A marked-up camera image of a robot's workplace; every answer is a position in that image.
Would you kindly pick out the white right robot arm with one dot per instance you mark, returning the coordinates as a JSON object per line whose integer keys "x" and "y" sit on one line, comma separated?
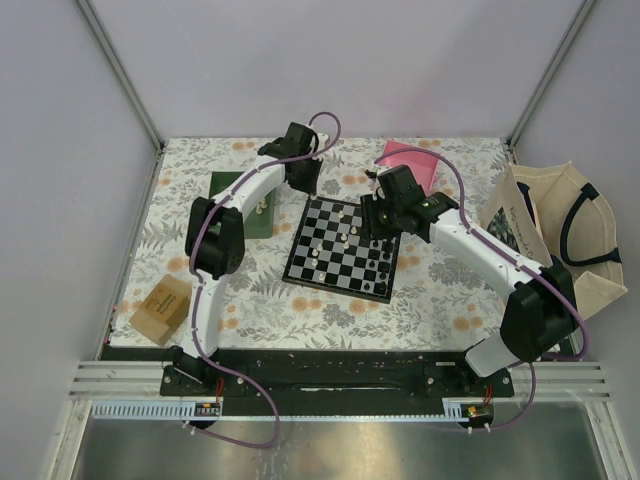
{"x": 540, "y": 306}

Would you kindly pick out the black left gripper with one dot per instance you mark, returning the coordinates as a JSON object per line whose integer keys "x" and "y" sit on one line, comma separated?
{"x": 310, "y": 186}

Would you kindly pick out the pink plastic tray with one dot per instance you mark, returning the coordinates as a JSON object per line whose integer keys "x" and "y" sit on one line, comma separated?
{"x": 423, "y": 166}

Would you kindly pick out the floral table cloth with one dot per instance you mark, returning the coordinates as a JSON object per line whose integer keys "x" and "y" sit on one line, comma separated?
{"x": 437, "y": 303}

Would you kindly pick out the green plastic tray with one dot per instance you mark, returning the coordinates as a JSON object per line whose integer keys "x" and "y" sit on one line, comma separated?
{"x": 259, "y": 224}

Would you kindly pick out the black white chess board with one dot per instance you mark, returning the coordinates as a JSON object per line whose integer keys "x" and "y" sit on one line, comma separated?
{"x": 329, "y": 253}

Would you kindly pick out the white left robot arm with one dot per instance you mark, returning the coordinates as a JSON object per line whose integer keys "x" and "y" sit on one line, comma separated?
{"x": 215, "y": 241}

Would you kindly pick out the brown cardboard box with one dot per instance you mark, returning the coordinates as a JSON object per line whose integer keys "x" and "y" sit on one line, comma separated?
{"x": 163, "y": 310}

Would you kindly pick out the cream canvas tote bag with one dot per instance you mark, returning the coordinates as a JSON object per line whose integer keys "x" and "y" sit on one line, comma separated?
{"x": 556, "y": 214}

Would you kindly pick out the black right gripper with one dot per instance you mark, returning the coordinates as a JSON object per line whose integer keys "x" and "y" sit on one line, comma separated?
{"x": 369, "y": 206}

